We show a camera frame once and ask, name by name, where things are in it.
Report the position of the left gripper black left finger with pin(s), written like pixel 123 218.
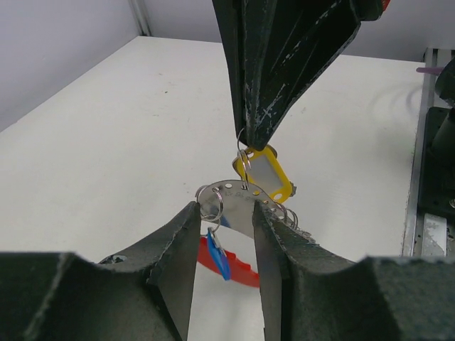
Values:
pixel 143 292

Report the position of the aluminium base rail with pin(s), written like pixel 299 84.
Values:
pixel 429 223

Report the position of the right aluminium frame post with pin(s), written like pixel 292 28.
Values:
pixel 141 17

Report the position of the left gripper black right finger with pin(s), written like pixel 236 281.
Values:
pixel 309 293

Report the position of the blue tag key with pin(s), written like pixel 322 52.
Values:
pixel 218 255

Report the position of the yellow tag silver key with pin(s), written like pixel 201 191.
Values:
pixel 261 168

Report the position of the red handled keyring holder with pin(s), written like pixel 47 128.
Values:
pixel 230 204

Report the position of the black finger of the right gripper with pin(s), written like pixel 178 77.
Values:
pixel 275 50

